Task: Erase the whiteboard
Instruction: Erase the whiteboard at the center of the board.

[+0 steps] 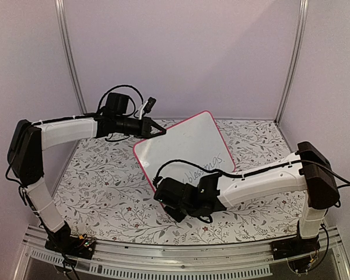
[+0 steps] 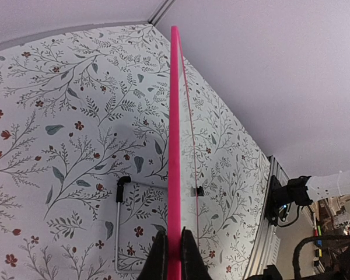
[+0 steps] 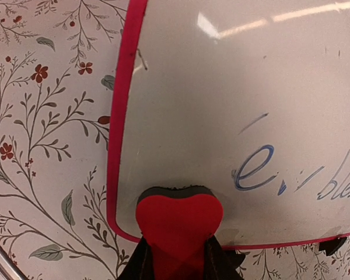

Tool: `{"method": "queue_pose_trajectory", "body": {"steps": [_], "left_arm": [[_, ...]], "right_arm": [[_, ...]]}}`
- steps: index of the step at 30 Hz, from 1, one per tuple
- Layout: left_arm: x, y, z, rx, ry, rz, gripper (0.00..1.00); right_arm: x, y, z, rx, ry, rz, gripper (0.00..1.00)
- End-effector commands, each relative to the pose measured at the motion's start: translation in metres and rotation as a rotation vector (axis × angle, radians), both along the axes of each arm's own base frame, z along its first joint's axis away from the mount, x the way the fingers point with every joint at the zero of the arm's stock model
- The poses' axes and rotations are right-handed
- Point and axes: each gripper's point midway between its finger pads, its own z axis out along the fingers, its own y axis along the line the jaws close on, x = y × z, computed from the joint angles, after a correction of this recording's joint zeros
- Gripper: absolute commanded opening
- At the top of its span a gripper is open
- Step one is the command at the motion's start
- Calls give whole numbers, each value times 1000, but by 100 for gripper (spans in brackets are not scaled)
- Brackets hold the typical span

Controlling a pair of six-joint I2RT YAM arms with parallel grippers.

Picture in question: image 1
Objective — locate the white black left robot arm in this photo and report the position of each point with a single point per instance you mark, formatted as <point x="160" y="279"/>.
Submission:
<point x="33" y="139"/>

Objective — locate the floral patterned table mat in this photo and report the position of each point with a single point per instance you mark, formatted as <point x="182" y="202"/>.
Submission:
<point x="104" y="193"/>

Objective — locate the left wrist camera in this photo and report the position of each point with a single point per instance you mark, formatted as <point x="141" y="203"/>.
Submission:
<point x="145" y="108"/>

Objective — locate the left aluminium corner post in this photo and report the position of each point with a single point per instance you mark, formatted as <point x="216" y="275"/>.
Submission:
<point x="66" y="43"/>

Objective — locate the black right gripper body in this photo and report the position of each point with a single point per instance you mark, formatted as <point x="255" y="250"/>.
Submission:
<point x="186" y="210"/>

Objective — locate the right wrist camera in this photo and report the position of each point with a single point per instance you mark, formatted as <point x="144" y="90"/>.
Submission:
<point x="156" y="181"/>

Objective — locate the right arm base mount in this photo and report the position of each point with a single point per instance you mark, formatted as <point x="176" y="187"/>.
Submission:
<point x="294" y="246"/>

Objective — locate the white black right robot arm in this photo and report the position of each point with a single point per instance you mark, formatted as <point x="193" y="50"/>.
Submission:
<point x="304" y="170"/>

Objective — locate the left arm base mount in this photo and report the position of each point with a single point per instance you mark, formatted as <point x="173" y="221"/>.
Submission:
<point x="76" y="246"/>

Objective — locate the pink framed whiteboard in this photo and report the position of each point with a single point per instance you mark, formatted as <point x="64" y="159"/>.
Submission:
<point x="190" y="149"/>

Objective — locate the aluminium corner post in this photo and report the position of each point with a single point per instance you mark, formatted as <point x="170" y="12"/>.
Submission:
<point x="66" y="43"/>
<point x="299" y="34"/>

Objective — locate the right aluminium corner post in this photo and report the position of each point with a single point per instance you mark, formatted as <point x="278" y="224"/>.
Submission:
<point x="299" y="34"/>

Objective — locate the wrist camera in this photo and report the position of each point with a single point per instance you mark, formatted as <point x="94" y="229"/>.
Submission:
<point x="156" y="181"/>
<point x="145" y="108"/>

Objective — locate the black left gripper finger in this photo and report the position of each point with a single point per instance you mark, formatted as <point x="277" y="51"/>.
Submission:
<point x="149" y="135"/>
<point x="148" y="124"/>

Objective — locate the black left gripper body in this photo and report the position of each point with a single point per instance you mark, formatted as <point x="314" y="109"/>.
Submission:
<point x="122" y="128"/>

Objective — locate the aluminium front rail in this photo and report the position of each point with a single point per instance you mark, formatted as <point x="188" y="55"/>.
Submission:
<point x="118" y="260"/>

